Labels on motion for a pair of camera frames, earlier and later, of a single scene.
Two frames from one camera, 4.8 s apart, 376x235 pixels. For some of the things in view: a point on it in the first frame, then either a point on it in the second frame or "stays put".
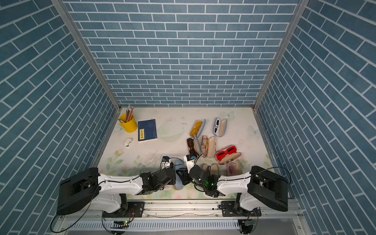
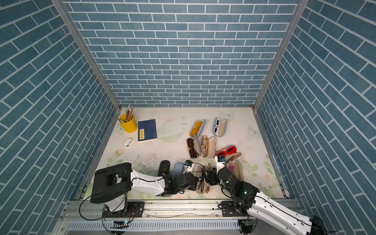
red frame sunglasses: (231, 150) stays put
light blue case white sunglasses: (220, 127) stays put
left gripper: (173, 180) to (193, 187)
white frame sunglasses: (217, 125) stays put
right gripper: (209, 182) to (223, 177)
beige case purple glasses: (232, 169) stays put
